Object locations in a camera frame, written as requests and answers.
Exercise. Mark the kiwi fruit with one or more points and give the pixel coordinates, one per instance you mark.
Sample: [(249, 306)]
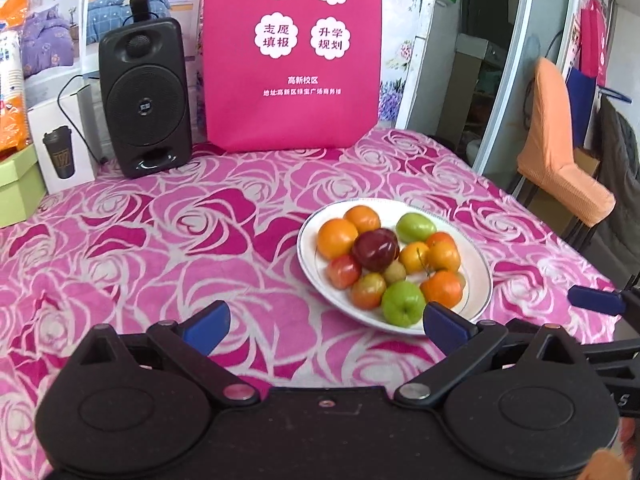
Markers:
[(394, 273)]

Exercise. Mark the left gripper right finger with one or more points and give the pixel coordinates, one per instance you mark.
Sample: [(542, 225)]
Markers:
[(468, 348)]

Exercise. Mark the pink tote bag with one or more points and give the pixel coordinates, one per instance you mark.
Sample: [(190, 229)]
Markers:
[(290, 74)]

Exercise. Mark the right hand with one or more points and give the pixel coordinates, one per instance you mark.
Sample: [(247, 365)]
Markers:
[(612, 465)]

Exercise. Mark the light green box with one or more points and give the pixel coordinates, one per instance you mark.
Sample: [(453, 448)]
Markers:
[(21, 186)]

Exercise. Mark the green apple on plate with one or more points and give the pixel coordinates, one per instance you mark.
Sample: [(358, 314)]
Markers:
[(413, 227)]

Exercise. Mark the orange covered chair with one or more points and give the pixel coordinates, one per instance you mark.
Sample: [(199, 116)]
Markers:
[(547, 162)]

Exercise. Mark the orange fruit back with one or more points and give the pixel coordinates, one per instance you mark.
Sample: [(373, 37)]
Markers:
[(363, 218)]

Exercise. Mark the red orange peach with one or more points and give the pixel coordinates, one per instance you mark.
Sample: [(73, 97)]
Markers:
[(366, 294)]

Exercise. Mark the black speaker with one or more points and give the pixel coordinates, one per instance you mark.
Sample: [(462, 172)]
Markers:
[(145, 93)]

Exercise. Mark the white cup box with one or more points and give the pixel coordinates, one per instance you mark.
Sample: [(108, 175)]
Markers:
[(66, 138)]

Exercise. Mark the white round plate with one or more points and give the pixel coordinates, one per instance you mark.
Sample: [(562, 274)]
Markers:
[(474, 270)]

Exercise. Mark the orange white snack bag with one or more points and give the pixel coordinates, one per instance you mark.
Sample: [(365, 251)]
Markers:
[(14, 128)]

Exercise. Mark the yellow orange fruit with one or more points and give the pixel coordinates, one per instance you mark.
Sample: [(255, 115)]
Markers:
[(414, 257)]

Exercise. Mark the green apple front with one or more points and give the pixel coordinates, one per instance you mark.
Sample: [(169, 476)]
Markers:
[(403, 304)]

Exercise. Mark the large orange fruit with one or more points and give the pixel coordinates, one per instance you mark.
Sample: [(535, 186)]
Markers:
[(335, 238)]

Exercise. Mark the red apple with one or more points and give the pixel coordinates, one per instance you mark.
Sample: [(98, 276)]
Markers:
[(343, 271)]

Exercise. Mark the orange with green leaf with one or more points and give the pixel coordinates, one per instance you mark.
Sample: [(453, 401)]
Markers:
[(443, 287)]

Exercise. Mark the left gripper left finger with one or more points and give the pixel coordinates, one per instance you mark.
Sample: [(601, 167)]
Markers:
[(187, 347)]

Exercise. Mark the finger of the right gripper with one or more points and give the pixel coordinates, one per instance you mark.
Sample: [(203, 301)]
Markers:
[(624, 303)]

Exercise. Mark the small tangerine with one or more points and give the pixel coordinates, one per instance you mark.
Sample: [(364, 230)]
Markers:
[(443, 252)]

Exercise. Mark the green apple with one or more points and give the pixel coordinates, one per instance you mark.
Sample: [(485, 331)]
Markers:
[(403, 304), (413, 227)]

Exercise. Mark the dark red plum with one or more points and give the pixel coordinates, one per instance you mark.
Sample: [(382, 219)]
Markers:
[(376, 250)]

